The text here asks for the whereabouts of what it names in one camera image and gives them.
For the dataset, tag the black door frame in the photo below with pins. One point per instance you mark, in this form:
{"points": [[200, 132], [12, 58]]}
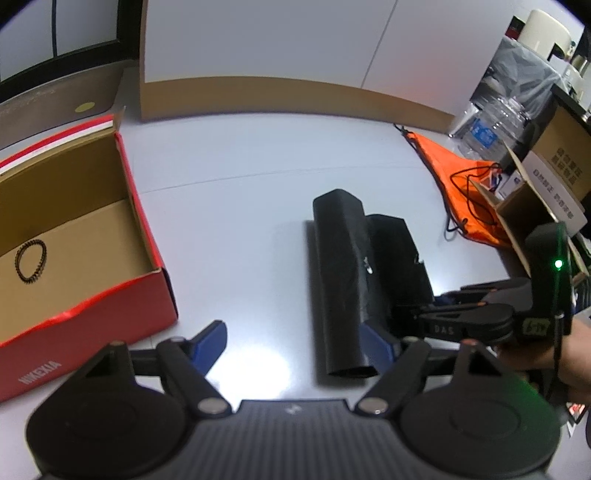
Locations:
{"points": [[127, 27]]}

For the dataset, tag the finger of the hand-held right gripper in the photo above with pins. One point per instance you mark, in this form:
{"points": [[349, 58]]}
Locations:
{"points": [[498, 290], [438, 323]]}

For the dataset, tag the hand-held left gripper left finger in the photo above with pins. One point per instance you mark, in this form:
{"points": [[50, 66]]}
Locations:
{"points": [[210, 344]]}

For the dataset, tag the black shopping bag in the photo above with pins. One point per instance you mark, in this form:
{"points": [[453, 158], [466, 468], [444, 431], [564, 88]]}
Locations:
{"points": [[339, 277]]}

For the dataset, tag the red shoe box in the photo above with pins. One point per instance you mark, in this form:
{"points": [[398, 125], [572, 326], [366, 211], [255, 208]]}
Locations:
{"points": [[115, 318]]}

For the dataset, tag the open cardboard box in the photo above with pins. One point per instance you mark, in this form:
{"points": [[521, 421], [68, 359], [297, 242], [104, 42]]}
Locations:
{"points": [[517, 207]]}

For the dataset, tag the brown printed cardboard box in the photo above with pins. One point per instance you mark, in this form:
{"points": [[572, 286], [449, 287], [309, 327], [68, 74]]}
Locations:
{"points": [[563, 134]]}

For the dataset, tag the large clear water bottle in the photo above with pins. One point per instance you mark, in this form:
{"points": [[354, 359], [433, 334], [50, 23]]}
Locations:
{"points": [[489, 134]]}

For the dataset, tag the brown doormat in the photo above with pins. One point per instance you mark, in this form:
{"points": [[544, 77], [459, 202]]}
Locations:
{"points": [[46, 106]]}

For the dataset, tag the cream round appliance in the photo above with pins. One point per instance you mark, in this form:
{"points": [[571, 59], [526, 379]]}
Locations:
{"points": [[542, 32]]}

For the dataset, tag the person's right hand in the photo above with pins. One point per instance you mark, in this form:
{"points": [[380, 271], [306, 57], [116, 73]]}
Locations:
{"points": [[579, 364]]}

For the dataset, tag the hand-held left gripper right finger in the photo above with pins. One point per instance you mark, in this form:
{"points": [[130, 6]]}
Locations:
{"points": [[376, 344]]}

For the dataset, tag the grey plastic bag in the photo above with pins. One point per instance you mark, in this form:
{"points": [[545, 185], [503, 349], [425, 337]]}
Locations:
{"points": [[512, 69]]}

